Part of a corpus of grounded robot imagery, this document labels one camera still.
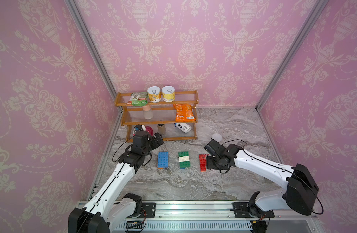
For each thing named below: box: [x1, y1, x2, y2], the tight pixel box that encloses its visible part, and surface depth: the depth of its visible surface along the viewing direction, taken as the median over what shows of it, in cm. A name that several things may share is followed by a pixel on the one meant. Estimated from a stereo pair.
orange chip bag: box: [172, 103, 196, 122], surface depth 95 cm
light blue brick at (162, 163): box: [157, 159, 169, 169], surface depth 89 cm
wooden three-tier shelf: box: [114, 89, 199, 143], surface depth 94 cm
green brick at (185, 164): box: [179, 160, 191, 169], surface depth 89 cm
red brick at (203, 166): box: [199, 161, 207, 172], surface depth 89 cm
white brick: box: [178, 155, 190, 163], surface depth 91 cm
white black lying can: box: [174, 122, 192, 134], surface depth 102 cm
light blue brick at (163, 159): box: [157, 154, 170, 165], surface depth 91 cm
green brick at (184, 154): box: [178, 151, 190, 158], surface depth 93 cm
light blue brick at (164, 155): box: [157, 151, 170, 160], surface depth 91 cm
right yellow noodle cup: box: [162, 85, 176, 103], surface depth 84 cm
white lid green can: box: [211, 133, 223, 143], surface depth 97 cm
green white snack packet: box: [127, 92, 148, 107], surface depth 82 cm
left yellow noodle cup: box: [147, 85, 162, 103], surface depth 84 cm
